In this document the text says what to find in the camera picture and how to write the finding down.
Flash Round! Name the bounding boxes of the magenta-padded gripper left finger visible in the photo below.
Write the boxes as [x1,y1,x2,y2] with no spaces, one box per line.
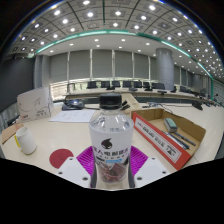
[55,145,98,189]

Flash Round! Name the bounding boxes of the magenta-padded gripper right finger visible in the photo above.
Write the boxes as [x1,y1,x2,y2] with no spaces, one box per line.
[127,145,170,189]

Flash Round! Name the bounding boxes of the clear water bottle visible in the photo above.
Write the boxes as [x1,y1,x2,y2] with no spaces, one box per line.
[88,92,135,186]

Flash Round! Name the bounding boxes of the flat round red coaster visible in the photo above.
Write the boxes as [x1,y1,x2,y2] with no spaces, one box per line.
[49,148,75,169]

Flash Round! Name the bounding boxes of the open red and brown box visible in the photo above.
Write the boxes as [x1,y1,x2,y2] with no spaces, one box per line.
[130,107,207,171]

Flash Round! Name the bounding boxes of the grey marker pen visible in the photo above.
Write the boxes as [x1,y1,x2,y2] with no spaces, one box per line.
[164,131,191,151]

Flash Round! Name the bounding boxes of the white paper sheet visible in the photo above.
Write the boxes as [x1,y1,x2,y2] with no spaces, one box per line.
[48,109,96,124]

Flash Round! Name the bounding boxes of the teal and grey eraser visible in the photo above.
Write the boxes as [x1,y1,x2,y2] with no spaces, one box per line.
[163,117,179,133]

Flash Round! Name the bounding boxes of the black marker pen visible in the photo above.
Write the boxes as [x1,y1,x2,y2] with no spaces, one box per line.
[173,131,198,148]

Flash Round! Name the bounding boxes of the black tool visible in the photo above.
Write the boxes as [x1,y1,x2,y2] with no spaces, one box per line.
[119,100,131,111]

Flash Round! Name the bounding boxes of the black desk phone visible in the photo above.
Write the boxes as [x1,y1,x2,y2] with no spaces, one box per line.
[61,99,85,111]

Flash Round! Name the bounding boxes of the small open white box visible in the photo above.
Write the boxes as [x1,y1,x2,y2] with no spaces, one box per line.
[120,92,143,118]

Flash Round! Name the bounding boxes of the large white cardboard box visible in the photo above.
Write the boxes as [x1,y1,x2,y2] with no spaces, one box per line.
[17,86,55,123]

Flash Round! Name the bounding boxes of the round ceiling lights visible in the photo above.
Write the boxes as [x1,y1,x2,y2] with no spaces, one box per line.
[13,0,224,79]

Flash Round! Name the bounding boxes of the white mug with yellow handle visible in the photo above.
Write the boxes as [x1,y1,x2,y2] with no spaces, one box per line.
[13,125,38,156]

